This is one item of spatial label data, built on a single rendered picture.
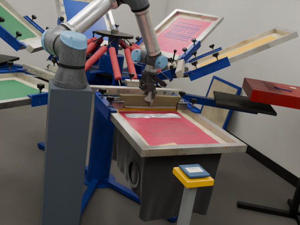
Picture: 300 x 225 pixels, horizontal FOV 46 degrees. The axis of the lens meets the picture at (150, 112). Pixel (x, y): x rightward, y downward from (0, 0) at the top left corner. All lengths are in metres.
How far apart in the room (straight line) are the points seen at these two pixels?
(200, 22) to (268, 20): 0.92
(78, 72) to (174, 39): 2.16
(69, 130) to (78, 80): 0.23
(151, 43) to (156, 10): 4.76
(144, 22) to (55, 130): 0.68
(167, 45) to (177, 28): 0.31
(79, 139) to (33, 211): 1.31
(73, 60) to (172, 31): 2.30
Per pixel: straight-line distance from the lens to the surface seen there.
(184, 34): 3.67
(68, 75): 1.57
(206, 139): 1.92
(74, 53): 1.55
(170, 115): 2.18
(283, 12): 4.25
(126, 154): 1.96
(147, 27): 1.82
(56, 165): 1.68
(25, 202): 2.96
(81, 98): 1.57
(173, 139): 1.83
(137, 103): 2.14
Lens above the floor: 1.62
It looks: 18 degrees down
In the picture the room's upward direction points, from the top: 9 degrees clockwise
